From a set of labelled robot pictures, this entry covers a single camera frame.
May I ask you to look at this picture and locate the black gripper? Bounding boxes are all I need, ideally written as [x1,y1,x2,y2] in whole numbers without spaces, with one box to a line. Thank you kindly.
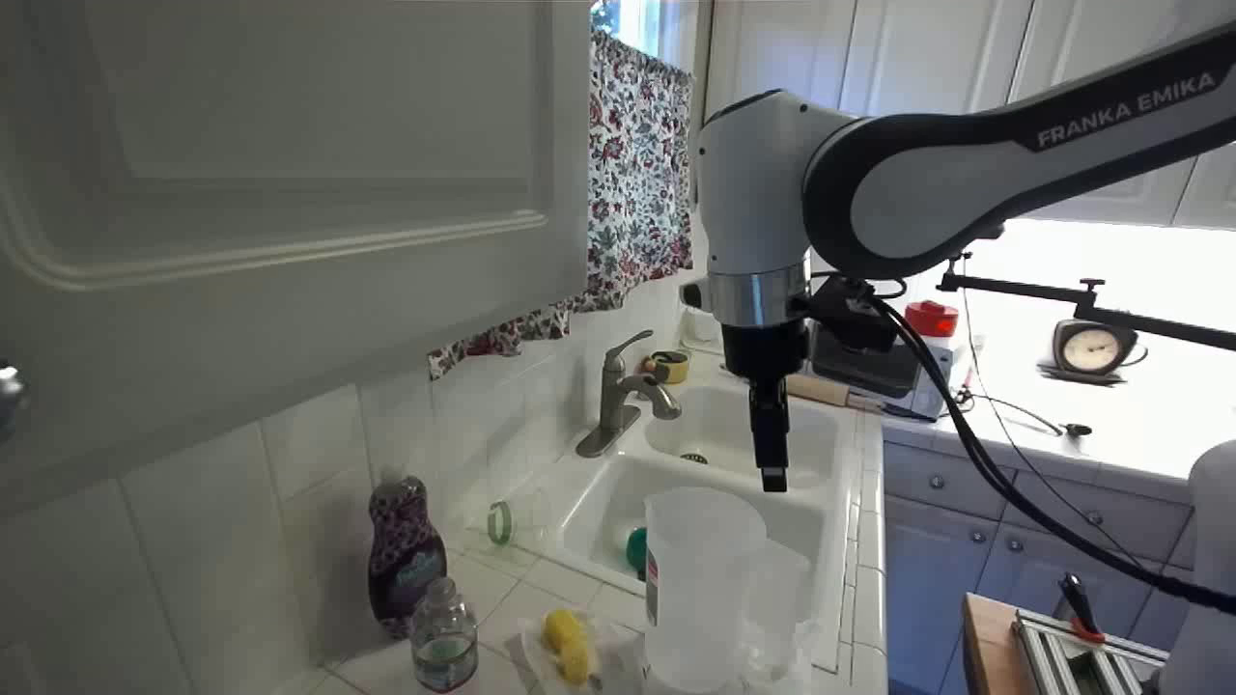
[720,324,807,494]

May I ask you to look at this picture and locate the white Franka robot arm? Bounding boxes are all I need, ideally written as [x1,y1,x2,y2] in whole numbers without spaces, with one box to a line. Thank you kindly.
[693,19,1236,494]

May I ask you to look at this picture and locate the white double kitchen sink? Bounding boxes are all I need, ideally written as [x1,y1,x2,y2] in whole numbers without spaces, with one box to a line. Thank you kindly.
[512,377,880,673]

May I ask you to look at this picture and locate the brushed metal sink faucet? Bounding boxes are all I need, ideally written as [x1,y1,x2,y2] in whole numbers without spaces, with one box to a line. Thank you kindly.
[575,339,680,459]

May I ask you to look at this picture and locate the clear plastic measuring pitcher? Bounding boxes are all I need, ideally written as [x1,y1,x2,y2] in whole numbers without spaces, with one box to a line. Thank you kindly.
[646,487,812,695]

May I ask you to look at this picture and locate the red lidded container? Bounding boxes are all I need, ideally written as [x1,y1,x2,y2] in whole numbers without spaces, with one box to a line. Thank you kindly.
[903,301,956,339]

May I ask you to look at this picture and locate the blue lower kitchen cabinets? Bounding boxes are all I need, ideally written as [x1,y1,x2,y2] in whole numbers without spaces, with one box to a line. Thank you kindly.
[883,431,1194,695]

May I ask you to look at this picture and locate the floral patterned curtain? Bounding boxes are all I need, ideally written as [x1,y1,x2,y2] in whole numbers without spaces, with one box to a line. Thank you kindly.
[423,32,689,377]

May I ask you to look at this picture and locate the yellow sponge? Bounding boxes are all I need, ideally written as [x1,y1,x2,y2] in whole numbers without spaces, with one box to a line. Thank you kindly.
[541,611,599,684]

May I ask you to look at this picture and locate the analog kitchen scale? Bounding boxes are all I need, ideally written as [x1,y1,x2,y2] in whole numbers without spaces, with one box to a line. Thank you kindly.
[1047,320,1135,381]

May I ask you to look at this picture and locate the dark floral soap bottle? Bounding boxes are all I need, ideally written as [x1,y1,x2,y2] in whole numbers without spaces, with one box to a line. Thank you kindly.
[365,476,449,638]

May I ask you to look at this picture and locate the small clear water bottle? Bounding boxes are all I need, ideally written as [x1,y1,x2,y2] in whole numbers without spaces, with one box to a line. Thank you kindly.
[409,578,480,695]

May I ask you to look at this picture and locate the white upper cabinet door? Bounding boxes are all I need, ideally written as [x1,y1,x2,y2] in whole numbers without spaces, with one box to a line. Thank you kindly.
[0,0,590,508]

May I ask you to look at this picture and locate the green ring on counter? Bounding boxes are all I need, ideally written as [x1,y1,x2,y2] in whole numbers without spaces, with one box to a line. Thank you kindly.
[482,498,518,547]

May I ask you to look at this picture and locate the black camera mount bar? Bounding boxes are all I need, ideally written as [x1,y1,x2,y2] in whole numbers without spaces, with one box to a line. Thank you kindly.
[937,253,1236,352]

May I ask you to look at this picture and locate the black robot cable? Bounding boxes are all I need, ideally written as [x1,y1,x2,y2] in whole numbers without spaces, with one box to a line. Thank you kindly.
[862,285,1236,617]

